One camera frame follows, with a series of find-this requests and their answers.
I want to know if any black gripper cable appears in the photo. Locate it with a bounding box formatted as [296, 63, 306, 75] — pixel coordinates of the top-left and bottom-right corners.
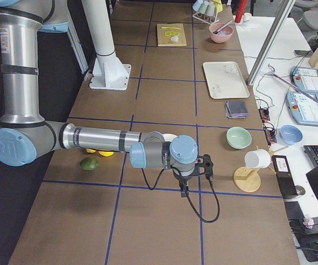
[141, 167, 221, 224]

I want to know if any yellow plastic knife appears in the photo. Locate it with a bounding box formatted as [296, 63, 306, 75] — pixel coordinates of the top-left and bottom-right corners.
[160, 26, 182, 30]

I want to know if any black keyboard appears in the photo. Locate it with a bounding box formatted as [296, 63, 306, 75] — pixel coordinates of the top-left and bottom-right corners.
[303, 145, 318, 167]

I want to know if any black phone box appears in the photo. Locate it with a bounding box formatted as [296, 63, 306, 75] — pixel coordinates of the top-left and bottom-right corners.
[272, 155, 297, 199]

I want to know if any folded grey cloth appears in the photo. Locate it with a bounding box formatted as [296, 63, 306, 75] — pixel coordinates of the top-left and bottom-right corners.
[225, 100, 249, 119]

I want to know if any wooden mug tree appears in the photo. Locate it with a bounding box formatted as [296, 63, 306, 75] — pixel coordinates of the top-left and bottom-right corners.
[233, 146, 289, 193]

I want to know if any lemon slice top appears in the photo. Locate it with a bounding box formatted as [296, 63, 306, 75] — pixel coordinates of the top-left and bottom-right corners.
[164, 31, 179, 37]

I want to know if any white cup rack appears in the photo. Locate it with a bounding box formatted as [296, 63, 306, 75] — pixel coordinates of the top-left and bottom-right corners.
[192, 0, 223, 24]

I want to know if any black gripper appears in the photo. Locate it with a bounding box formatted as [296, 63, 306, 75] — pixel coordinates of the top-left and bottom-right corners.
[178, 176, 191, 198]

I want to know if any metal black-tipped muddler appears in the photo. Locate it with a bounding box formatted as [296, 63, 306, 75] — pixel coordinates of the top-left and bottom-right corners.
[213, 20, 232, 34]

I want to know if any bamboo cutting board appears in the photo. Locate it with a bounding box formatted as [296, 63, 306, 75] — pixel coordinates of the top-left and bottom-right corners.
[157, 23, 187, 47]

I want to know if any blue bowl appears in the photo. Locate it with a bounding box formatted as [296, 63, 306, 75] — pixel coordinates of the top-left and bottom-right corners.
[279, 125, 303, 145]

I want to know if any teach pendant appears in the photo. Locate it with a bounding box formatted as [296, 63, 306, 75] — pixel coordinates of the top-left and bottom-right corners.
[287, 91, 318, 126]
[290, 66, 318, 94]

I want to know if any aluminium frame post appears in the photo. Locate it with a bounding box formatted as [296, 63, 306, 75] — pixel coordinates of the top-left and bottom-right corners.
[247, 0, 295, 86]

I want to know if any white mug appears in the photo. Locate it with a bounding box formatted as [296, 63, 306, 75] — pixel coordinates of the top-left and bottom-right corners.
[244, 149, 271, 168]

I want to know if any green bowl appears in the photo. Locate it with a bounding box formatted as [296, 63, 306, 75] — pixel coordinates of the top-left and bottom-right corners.
[226, 126, 252, 150]

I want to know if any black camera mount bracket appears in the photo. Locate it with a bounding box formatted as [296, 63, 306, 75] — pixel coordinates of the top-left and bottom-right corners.
[196, 154, 214, 180]

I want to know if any white plate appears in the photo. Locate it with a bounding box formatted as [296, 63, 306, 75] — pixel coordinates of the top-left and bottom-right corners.
[163, 133, 177, 142]

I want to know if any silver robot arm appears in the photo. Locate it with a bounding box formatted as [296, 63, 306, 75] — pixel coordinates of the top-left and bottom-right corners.
[0, 1, 199, 195]

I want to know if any pink bowl with ice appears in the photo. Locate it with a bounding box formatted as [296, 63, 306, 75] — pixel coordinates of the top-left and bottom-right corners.
[209, 23, 234, 44]

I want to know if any green lime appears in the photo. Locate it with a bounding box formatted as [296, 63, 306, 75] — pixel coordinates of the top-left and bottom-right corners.
[79, 157, 99, 171]

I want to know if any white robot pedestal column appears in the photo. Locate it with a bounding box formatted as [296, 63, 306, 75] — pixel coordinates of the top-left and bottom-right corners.
[82, 0, 131, 91]

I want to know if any red bottle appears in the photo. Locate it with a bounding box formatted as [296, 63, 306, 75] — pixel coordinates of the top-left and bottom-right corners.
[235, 0, 248, 23]

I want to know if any upper teach pendant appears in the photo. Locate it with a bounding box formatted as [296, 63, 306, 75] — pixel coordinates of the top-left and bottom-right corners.
[290, 66, 318, 94]

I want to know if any cream bear tray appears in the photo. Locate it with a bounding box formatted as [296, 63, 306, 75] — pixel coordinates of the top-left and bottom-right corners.
[203, 61, 250, 99]

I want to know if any lower teach pendant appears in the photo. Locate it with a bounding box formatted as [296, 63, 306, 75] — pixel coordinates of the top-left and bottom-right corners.
[287, 91, 318, 126]

